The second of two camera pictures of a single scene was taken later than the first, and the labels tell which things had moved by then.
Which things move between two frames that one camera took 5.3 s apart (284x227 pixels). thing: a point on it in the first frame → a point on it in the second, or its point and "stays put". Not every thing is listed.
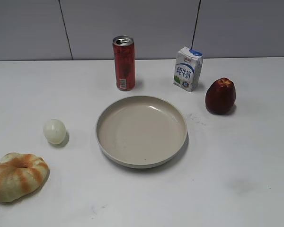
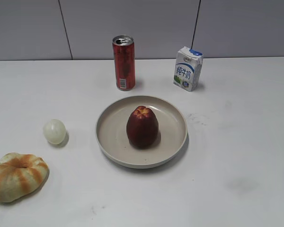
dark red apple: [220, 96] → [142, 127]
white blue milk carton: [187, 68] stays put
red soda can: [124, 52] stays put
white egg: [55, 131] stays put
